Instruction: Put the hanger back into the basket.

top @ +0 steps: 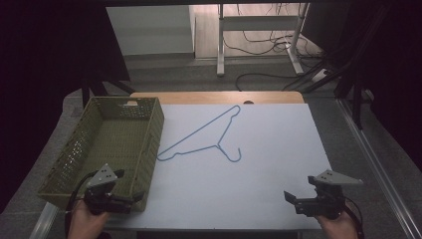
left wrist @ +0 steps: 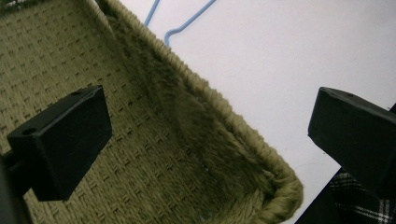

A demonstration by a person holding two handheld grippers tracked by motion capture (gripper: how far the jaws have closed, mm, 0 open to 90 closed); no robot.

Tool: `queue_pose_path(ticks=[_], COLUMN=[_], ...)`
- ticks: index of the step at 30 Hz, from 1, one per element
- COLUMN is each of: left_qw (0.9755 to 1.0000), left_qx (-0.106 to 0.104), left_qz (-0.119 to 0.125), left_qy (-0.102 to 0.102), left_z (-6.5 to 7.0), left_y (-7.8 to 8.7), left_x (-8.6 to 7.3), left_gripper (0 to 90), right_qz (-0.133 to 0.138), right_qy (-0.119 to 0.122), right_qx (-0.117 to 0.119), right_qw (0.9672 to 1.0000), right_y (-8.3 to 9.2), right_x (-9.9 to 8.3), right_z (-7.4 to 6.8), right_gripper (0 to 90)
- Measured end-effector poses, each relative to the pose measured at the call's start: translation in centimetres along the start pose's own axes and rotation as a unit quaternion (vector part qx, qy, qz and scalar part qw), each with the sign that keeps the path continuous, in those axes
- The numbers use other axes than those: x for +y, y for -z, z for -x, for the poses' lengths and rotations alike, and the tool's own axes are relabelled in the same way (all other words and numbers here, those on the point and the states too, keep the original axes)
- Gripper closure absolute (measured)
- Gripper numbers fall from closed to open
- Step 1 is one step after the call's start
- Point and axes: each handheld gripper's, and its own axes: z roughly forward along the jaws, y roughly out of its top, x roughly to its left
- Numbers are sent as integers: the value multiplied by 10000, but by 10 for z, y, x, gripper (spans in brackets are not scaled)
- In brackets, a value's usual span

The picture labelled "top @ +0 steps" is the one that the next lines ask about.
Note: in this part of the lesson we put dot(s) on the black stand legs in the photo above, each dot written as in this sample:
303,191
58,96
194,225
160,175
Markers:
96,88

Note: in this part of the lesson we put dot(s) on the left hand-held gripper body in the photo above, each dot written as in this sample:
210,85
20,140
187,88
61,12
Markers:
103,177

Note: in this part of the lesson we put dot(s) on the white sheet mat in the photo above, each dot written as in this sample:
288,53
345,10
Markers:
265,159

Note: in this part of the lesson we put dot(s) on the person's right hand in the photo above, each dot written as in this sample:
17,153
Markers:
341,227

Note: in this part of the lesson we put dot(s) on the white cabinet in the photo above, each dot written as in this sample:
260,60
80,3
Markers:
149,30

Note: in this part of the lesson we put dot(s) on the white metal desk frame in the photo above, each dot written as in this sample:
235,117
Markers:
255,23

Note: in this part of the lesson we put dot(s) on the silver metal rail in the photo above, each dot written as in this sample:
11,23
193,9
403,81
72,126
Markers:
375,159

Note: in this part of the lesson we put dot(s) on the white power strip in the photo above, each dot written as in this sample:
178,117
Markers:
319,75

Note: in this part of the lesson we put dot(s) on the olive green woven basket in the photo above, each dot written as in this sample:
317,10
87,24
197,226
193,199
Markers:
124,139

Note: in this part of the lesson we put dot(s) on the dark curtain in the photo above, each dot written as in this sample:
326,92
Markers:
46,66

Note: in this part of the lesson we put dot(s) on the black metal stand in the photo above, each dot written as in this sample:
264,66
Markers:
358,99

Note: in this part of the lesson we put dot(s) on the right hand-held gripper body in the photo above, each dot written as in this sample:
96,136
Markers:
326,202

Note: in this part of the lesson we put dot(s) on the person's left hand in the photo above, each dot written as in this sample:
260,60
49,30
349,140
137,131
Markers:
84,225

